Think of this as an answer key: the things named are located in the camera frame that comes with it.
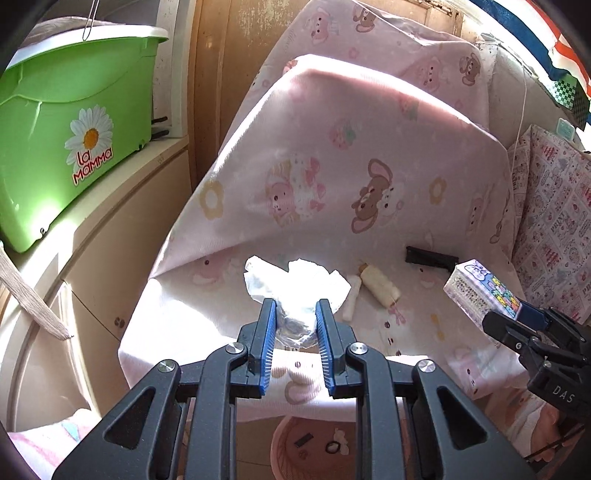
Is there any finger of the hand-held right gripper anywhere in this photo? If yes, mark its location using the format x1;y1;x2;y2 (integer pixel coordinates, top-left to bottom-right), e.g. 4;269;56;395
482;311;543;358
517;304;559;330

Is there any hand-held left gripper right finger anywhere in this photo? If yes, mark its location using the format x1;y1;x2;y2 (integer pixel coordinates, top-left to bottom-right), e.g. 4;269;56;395
315;299;539;480

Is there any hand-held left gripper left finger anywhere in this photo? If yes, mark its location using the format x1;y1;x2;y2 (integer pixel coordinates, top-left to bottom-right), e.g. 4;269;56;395
51;298;280;480

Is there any printed tissue packet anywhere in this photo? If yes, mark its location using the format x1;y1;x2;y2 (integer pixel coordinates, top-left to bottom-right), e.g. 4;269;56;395
443;260;525;321

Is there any white tissue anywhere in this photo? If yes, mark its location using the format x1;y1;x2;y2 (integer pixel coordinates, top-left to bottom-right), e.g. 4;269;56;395
244;256;351;347

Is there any black coffee sachet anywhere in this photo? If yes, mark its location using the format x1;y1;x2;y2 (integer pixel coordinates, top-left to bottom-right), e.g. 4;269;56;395
405;246;459;266

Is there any pink plastic basket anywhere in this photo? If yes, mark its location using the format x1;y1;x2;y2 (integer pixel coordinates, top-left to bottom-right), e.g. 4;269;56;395
270;413;361;480

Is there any small white paper roll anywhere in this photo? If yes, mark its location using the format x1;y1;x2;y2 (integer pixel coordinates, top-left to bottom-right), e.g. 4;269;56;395
343;274;363;320

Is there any cream thread spool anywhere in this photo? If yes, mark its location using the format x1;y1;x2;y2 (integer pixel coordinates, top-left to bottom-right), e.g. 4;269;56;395
359;262;402;306

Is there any white pink printed cloth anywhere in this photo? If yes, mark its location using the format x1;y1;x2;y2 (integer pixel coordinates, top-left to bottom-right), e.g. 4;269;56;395
508;124;591;324

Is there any white shelf cabinet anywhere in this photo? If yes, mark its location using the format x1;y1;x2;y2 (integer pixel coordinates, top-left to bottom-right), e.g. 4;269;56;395
0;0;204;432

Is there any pink bear print chair cover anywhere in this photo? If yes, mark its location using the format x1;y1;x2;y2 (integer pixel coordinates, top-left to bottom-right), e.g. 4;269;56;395
252;0;492;134
117;54;529;423

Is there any green black checkered cloth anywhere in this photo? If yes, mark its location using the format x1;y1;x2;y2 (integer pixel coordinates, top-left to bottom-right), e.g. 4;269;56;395
549;76;589;125

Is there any worn wooden door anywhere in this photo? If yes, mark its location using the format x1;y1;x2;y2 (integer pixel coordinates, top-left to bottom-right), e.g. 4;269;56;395
187;0;465;222

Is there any green plastic storage box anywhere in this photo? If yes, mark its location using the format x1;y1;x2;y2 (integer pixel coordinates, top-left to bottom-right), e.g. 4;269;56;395
0;23;169;254

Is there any striped flag cloth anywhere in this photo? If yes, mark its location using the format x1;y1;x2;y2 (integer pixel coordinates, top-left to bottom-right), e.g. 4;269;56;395
489;0;591;97

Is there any grey brown cloth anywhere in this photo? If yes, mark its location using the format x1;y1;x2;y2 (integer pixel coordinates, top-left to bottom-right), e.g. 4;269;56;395
23;16;121;47

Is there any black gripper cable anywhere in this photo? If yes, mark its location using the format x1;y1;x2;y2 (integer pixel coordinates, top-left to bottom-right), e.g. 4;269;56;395
529;425;585;462

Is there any thin white cable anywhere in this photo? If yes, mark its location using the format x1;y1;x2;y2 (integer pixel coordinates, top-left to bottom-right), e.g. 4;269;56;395
480;34;532;148

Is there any metal wire hook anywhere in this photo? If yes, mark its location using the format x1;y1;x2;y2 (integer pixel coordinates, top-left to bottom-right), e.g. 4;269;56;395
81;0;105;42

